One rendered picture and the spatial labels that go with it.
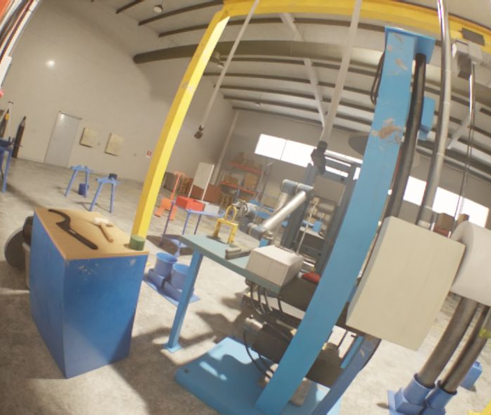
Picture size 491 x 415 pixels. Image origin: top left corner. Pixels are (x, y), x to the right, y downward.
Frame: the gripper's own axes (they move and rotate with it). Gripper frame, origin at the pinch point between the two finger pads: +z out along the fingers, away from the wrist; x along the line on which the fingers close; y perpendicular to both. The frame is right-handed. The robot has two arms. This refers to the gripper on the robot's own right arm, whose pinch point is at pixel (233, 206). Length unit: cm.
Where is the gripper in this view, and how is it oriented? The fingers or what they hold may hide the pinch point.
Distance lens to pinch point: 185.2
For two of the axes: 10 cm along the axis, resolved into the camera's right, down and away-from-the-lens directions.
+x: -3.3, 9.4, 0.7
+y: 8.4, 3.2, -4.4
